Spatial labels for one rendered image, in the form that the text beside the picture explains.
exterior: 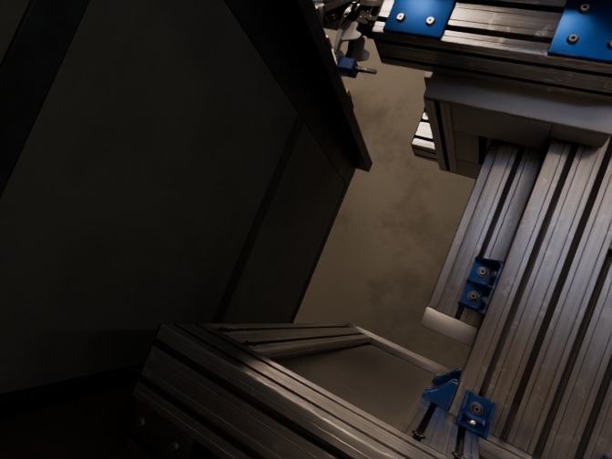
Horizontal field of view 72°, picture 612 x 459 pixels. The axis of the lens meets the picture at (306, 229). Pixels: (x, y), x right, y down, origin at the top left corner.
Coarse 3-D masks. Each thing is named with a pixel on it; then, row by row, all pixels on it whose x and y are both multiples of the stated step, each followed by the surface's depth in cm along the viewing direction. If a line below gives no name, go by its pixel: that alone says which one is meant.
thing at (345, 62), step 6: (336, 54) 102; (342, 54) 102; (336, 60) 102; (342, 60) 101; (348, 60) 101; (354, 60) 100; (342, 66) 101; (348, 66) 100; (354, 66) 101; (360, 66) 101; (342, 72) 103; (348, 72) 102; (354, 72) 102; (366, 72) 100; (372, 72) 100
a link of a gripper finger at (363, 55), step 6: (354, 42) 106; (360, 42) 106; (348, 48) 107; (354, 48) 107; (360, 48) 106; (348, 54) 107; (354, 54) 107; (360, 54) 107; (366, 54) 106; (360, 60) 107
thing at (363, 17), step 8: (360, 0) 101; (368, 0) 100; (376, 0) 102; (360, 8) 102; (368, 8) 101; (376, 8) 101; (360, 16) 101; (368, 16) 99; (360, 24) 102; (368, 24) 100; (360, 32) 106; (368, 32) 105
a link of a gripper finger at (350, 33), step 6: (348, 24) 101; (354, 24) 101; (342, 30) 100; (348, 30) 100; (354, 30) 100; (336, 36) 100; (342, 36) 100; (348, 36) 99; (354, 36) 99; (360, 36) 98; (336, 42) 100; (336, 48) 100
